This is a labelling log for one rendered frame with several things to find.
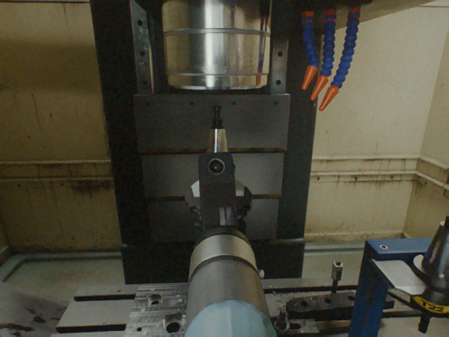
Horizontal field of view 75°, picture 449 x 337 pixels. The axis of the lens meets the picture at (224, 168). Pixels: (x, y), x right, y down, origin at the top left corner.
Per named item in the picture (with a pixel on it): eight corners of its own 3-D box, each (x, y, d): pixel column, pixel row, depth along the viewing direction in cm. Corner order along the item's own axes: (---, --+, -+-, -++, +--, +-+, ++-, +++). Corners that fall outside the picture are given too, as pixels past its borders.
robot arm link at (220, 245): (186, 255, 29) (268, 253, 29) (189, 231, 33) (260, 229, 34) (189, 314, 32) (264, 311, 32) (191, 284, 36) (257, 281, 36)
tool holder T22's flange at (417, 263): (444, 269, 45) (448, 255, 44) (474, 299, 39) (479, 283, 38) (401, 267, 45) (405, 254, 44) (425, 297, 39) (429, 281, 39)
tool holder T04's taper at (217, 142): (228, 162, 53) (228, 125, 51) (231, 170, 49) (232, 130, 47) (204, 162, 52) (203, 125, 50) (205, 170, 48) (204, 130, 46)
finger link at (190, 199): (181, 196, 48) (190, 222, 41) (180, 188, 48) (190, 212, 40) (209, 193, 50) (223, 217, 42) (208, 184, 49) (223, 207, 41)
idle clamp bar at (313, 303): (390, 322, 72) (396, 301, 70) (289, 335, 69) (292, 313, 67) (377, 306, 76) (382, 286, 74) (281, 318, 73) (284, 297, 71)
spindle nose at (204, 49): (256, 83, 55) (258, 11, 51) (281, 89, 40) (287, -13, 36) (169, 83, 53) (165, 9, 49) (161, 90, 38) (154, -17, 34)
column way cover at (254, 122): (280, 241, 106) (290, 94, 89) (147, 245, 103) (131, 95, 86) (277, 233, 110) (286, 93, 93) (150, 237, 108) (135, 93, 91)
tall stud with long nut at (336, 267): (339, 305, 77) (346, 264, 73) (329, 305, 77) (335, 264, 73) (335, 297, 80) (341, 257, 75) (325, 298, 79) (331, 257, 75)
